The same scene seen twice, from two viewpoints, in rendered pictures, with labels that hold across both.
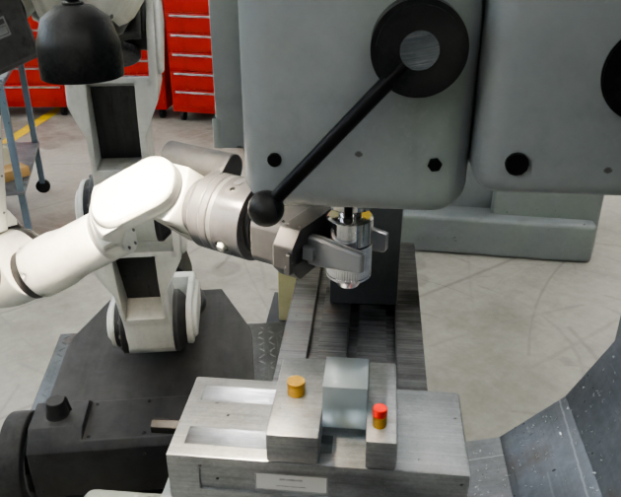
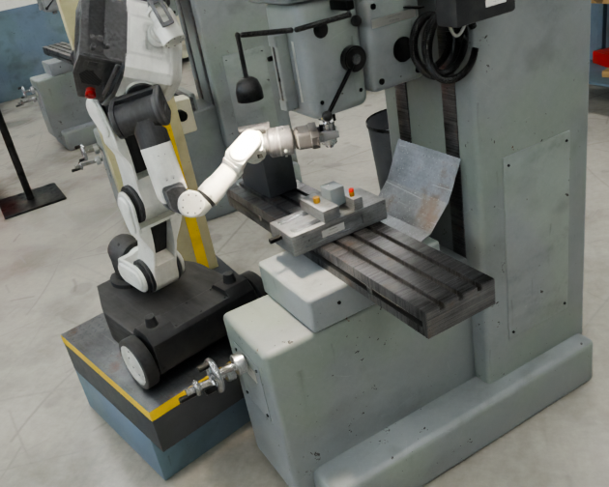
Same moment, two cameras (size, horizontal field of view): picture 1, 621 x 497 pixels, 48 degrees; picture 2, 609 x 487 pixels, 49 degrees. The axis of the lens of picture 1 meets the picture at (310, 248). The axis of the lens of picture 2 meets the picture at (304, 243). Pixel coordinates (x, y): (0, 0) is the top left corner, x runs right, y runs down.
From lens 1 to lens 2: 1.45 m
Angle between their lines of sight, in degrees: 27
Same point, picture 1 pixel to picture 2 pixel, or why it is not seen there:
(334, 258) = (329, 135)
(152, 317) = (167, 259)
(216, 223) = (283, 142)
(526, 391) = not seen: hidden behind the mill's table
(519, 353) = not seen: hidden behind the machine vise
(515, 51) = (374, 52)
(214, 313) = not seen: hidden behind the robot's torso
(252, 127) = (313, 95)
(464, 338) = (268, 251)
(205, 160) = (259, 127)
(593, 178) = (398, 79)
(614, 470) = (419, 183)
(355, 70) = (337, 70)
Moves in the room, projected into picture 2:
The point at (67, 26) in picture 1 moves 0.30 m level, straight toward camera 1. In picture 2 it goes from (253, 83) to (349, 83)
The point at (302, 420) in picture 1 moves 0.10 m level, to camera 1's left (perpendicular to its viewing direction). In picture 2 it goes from (328, 205) to (303, 216)
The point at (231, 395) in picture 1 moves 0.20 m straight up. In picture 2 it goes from (289, 219) to (277, 160)
